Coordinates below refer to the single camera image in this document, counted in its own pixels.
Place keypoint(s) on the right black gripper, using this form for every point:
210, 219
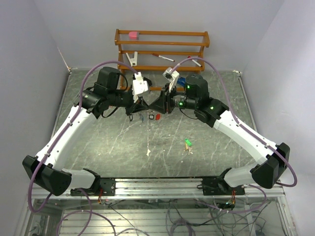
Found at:
164, 102

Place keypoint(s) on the white clip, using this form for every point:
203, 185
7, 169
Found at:
133, 60

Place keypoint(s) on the aluminium rail frame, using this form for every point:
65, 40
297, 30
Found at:
165, 188

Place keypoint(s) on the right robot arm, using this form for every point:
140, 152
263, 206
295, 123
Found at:
271, 160

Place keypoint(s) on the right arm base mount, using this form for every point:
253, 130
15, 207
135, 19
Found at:
213, 186

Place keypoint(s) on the red white marker right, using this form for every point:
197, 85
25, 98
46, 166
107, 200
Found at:
194, 61

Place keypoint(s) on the red white marker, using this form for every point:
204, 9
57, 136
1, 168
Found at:
163, 57
194, 61

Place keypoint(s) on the red white marker left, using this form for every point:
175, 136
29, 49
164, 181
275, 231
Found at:
163, 57

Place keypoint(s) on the wooden shelf rack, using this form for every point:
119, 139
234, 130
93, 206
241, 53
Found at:
177, 45

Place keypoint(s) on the green tag key bunch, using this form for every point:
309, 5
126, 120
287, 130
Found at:
188, 147

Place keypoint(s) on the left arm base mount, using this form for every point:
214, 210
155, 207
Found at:
107, 187

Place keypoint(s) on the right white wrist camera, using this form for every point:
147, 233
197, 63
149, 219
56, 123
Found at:
172, 77

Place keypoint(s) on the blue stapler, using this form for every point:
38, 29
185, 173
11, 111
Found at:
181, 81

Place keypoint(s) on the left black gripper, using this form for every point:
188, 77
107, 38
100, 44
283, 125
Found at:
142, 106

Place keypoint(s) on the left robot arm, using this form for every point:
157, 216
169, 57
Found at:
46, 169

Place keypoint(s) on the grey keyring disc with rings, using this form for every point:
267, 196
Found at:
144, 113

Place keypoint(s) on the pink eraser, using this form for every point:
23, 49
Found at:
133, 35

